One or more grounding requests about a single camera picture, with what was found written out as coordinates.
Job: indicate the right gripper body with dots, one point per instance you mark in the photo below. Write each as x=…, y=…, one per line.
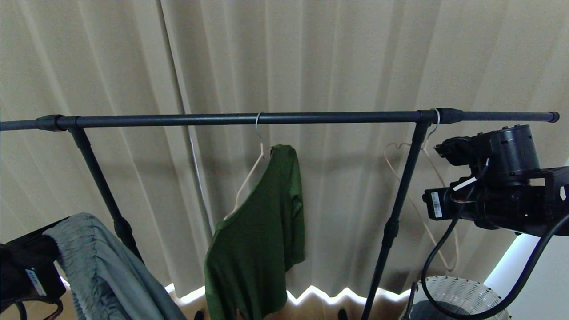
x=462, y=204

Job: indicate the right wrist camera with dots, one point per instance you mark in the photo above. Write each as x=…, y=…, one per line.
x=462, y=149

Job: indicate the pale grey shorts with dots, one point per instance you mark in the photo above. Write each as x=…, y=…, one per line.
x=102, y=275

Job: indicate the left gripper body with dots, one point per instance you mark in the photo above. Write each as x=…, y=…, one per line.
x=18, y=275

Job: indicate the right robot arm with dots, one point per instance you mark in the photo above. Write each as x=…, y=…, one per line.
x=515, y=151

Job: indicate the green long-sleeved shirt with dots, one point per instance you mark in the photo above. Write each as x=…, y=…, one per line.
x=258, y=231

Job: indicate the black clothes rack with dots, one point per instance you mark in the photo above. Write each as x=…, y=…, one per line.
x=222, y=120

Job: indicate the pink clothes hanger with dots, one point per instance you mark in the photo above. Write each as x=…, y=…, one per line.
x=456, y=253
x=242, y=189

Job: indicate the beige curtain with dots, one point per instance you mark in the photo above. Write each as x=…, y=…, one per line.
x=311, y=58

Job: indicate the white laundry basket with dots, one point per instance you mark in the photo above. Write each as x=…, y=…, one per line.
x=462, y=293

